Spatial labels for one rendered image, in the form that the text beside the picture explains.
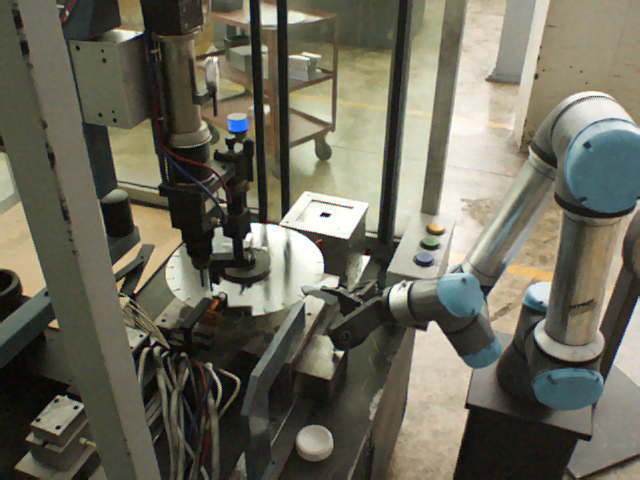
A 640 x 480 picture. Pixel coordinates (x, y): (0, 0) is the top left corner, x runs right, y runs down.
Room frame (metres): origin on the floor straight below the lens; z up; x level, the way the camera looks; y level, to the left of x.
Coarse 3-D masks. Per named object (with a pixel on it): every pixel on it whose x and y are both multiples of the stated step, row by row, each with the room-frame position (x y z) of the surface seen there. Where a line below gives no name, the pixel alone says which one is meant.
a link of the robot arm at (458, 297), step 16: (416, 288) 0.82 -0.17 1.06; (432, 288) 0.80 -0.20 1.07; (448, 288) 0.79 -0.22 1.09; (464, 288) 0.78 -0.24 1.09; (416, 304) 0.80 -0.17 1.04; (432, 304) 0.79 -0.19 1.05; (448, 304) 0.77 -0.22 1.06; (464, 304) 0.76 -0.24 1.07; (480, 304) 0.78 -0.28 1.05; (432, 320) 0.79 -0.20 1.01; (448, 320) 0.77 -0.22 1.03; (464, 320) 0.77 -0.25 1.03
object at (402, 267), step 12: (420, 216) 1.33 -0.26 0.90; (432, 216) 1.33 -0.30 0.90; (408, 228) 1.27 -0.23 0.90; (420, 228) 1.27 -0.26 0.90; (408, 240) 1.21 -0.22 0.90; (444, 240) 1.22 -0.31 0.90; (396, 252) 1.16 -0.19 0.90; (408, 252) 1.16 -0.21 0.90; (420, 252) 1.16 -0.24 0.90; (432, 252) 1.16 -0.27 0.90; (444, 252) 1.17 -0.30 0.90; (396, 264) 1.11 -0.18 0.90; (408, 264) 1.11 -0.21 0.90; (444, 264) 1.21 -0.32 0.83; (396, 276) 1.08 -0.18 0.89; (408, 276) 1.07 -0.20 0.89; (420, 276) 1.07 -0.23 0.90; (432, 276) 1.07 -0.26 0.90; (396, 324) 1.08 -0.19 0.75; (408, 324) 1.08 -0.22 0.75; (420, 324) 1.06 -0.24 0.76
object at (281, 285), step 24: (216, 240) 1.12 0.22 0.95; (264, 240) 1.13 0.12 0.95; (288, 240) 1.13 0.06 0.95; (168, 264) 1.03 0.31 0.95; (288, 264) 1.04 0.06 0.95; (312, 264) 1.04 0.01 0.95; (192, 288) 0.95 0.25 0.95; (216, 288) 0.95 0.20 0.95; (240, 288) 0.95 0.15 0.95; (264, 288) 0.95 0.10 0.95; (288, 288) 0.95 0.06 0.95; (216, 312) 0.88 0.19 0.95; (240, 312) 0.88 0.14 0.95; (264, 312) 0.88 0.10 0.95
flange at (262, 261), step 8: (256, 256) 1.05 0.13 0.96; (264, 256) 1.05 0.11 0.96; (256, 264) 1.02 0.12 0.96; (264, 264) 1.02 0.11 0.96; (232, 272) 0.99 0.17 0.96; (240, 272) 0.99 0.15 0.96; (248, 272) 0.99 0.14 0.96; (256, 272) 0.99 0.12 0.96; (264, 272) 1.00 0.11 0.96; (240, 280) 0.98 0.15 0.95
